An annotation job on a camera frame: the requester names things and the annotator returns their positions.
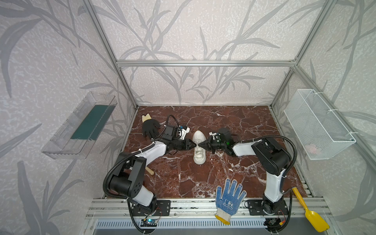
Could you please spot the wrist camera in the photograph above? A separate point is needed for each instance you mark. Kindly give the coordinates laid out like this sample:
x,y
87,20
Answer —
x,y
214,136
182,131

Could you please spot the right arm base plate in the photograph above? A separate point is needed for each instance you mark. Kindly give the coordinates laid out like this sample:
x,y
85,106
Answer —
x,y
257,207

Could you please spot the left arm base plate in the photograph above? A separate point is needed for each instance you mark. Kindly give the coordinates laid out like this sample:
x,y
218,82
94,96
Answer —
x,y
156,208

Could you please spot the blue dotted work glove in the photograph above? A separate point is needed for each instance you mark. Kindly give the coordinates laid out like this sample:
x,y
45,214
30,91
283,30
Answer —
x,y
228,200

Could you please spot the right circuit board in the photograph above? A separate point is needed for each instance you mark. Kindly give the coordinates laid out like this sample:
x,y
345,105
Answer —
x,y
273,223

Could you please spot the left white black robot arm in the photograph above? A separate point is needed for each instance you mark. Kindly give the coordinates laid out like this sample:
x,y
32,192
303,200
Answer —
x,y
125,179

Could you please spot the clear plastic wall tray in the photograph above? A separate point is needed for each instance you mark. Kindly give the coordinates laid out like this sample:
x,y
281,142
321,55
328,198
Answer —
x,y
79,133

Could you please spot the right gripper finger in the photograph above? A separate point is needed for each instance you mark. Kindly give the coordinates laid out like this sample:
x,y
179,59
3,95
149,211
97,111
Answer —
x,y
203,143
204,147

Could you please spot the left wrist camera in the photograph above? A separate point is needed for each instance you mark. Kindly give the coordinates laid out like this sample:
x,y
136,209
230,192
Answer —
x,y
182,131

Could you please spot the white knit sneaker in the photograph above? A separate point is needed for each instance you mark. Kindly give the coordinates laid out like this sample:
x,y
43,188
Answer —
x,y
199,152

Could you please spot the pink item in basket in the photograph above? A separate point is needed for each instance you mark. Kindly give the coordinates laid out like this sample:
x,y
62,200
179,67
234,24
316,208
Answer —
x,y
311,149

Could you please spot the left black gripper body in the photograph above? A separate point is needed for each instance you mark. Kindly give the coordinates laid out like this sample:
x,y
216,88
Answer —
x,y
178,143

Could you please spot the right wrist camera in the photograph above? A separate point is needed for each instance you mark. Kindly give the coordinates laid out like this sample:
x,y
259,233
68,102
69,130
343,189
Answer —
x,y
214,136

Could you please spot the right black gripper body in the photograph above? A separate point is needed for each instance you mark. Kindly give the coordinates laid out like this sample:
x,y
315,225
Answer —
x,y
211,144

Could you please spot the left green circuit board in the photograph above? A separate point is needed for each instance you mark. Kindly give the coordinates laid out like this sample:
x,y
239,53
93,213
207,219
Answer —
x,y
149,222

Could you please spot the wooden handle blue mallet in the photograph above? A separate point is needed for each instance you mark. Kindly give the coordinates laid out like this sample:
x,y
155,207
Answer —
x,y
151,172

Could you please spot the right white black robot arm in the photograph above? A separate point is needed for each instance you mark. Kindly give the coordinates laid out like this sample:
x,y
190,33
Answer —
x,y
277,155

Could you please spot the black work glove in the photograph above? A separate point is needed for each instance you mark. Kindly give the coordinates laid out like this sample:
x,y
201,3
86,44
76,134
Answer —
x,y
150,126

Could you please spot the white wire mesh basket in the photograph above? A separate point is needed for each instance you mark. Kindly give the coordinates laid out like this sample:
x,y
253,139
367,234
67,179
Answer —
x,y
314,122

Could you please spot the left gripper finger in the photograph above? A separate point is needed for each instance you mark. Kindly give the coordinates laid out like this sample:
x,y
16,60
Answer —
x,y
191,143
189,147

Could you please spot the yellow plastic scoop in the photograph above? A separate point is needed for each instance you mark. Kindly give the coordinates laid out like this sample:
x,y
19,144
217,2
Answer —
x,y
318,223

